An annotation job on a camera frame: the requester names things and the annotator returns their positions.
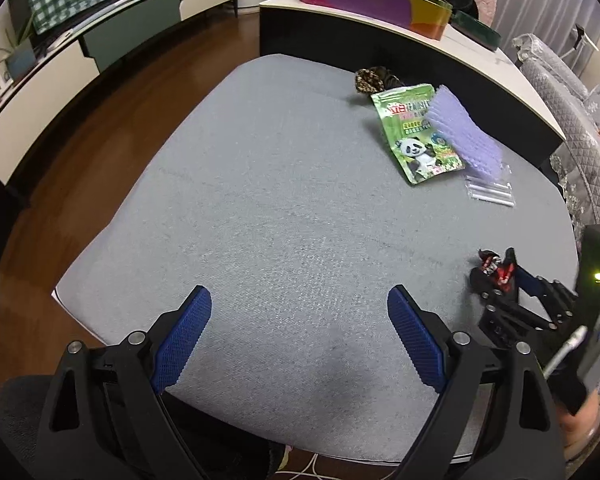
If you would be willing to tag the grey quilted sofa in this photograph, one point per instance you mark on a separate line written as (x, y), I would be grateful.
(575, 125)

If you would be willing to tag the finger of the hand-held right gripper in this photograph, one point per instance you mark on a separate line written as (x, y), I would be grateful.
(505, 320)
(527, 282)

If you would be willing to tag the green panda snack packet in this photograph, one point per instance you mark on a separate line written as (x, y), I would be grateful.
(415, 150)

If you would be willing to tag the white rod with blue tip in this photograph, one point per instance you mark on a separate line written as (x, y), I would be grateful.
(105, 7)

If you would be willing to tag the purple foam mesh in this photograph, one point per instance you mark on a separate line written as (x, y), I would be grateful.
(460, 130)

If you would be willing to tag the white and green cabinet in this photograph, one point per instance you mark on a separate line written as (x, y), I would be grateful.
(130, 35)

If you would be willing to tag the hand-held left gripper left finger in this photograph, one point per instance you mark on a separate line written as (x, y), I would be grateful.
(182, 340)

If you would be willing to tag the white floor lamp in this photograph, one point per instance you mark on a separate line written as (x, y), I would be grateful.
(582, 37)

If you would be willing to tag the person's right hand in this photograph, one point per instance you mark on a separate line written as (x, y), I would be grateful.
(587, 422)

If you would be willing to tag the colourful storage box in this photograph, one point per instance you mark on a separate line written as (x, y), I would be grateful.
(365, 0)

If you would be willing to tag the white marble coffee table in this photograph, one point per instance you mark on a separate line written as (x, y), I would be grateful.
(340, 35)

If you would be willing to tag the black television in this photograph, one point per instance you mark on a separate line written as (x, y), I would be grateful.
(22, 15)

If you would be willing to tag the clear plastic zip bags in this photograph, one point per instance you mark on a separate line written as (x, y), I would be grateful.
(490, 192)

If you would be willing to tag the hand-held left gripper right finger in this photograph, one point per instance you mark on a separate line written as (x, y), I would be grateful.
(417, 340)

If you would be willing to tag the black and red wrapper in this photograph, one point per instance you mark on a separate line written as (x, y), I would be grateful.
(492, 265)

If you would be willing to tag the green round tin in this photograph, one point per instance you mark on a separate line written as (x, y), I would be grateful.
(480, 32)

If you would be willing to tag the black hat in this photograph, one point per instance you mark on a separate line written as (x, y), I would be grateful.
(457, 0)

